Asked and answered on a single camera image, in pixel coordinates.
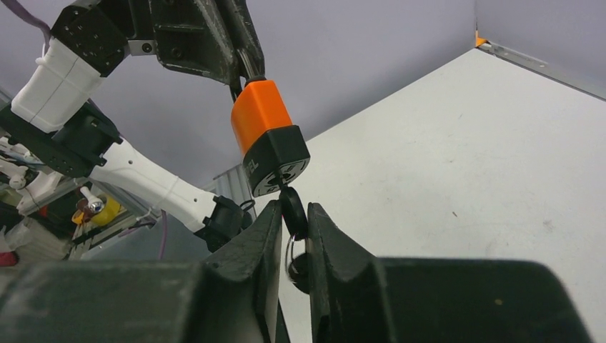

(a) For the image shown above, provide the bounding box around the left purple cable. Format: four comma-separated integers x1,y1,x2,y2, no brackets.
0,0,53,49

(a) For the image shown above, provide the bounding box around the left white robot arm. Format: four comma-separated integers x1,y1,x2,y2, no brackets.
1,0,264,252

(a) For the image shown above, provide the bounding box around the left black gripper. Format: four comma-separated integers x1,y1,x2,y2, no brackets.
51,0,265,85

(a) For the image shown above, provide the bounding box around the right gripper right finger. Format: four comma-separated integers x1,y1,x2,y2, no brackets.
308,203,591,342

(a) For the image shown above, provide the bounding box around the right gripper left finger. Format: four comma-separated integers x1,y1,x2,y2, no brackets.
1,201,282,342

